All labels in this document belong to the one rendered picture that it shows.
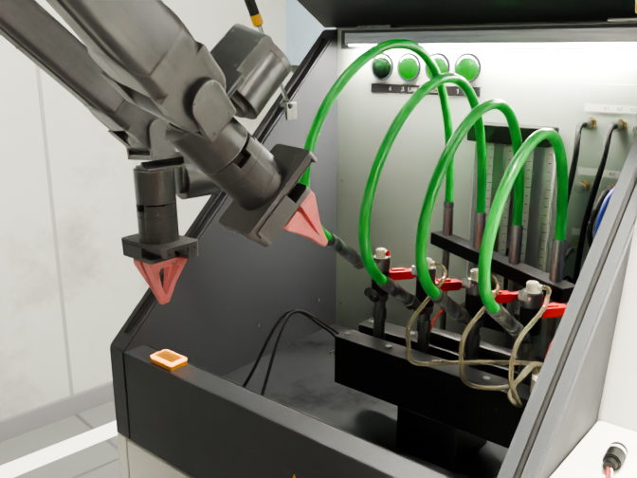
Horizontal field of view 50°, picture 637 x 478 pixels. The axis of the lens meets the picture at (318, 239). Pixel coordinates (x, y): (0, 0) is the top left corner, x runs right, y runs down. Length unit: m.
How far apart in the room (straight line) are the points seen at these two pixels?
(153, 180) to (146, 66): 0.47
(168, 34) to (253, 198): 0.20
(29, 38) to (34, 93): 1.75
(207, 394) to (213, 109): 0.53
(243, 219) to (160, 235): 0.34
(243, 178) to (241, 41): 0.12
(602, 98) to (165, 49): 0.79
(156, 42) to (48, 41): 0.43
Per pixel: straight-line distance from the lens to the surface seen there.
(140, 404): 1.15
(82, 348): 2.94
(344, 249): 0.96
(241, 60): 0.62
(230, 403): 0.97
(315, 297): 1.45
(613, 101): 1.16
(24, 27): 0.93
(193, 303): 1.21
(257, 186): 0.64
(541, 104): 1.20
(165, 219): 0.99
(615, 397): 0.91
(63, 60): 0.94
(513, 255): 1.07
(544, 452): 0.78
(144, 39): 0.51
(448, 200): 1.19
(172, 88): 0.54
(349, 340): 1.07
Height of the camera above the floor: 1.41
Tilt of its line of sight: 15 degrees down
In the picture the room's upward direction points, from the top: straight up
